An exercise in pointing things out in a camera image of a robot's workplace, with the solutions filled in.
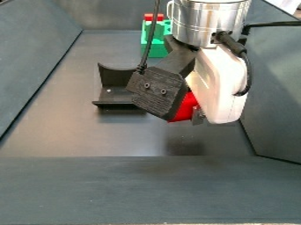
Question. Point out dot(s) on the black curved cradle stand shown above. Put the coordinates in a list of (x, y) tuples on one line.
[(114, 95)]

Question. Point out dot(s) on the red hexagon prism block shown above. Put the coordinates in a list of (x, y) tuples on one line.
[(185, 111)]

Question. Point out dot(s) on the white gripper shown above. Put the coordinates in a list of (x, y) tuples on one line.
[(216, 79)]

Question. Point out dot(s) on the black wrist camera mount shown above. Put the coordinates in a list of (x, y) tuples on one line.
[(160, 89)]

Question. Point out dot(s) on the red rounded block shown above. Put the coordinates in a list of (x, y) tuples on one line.
[(150, 17)]

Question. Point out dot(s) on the green shape sorter board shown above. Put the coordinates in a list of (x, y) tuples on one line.
[(162, 30)]

